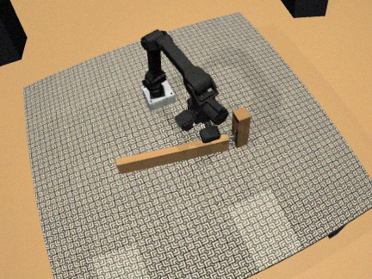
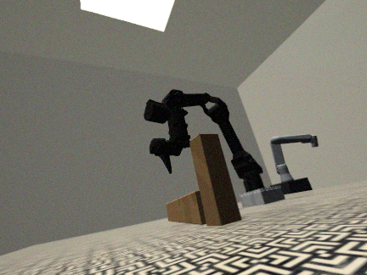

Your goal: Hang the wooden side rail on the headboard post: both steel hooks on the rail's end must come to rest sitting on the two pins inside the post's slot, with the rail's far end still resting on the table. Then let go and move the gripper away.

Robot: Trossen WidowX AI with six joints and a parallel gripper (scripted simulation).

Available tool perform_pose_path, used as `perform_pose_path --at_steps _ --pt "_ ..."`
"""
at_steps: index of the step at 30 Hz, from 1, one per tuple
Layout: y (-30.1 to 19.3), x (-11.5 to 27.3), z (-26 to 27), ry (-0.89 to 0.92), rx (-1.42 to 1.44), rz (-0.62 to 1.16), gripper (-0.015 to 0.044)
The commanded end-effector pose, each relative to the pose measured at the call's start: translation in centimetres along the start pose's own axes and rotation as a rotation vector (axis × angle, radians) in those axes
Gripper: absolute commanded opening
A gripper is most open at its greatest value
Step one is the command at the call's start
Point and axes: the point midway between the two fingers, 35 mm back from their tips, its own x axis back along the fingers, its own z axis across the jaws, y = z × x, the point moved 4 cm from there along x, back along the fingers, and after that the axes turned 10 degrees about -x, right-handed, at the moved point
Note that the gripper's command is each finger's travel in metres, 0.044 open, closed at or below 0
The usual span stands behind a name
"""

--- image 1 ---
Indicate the tan wooden board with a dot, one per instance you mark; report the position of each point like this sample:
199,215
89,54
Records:
172,154

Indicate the brown wooden post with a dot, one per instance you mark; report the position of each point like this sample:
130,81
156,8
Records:
240,127

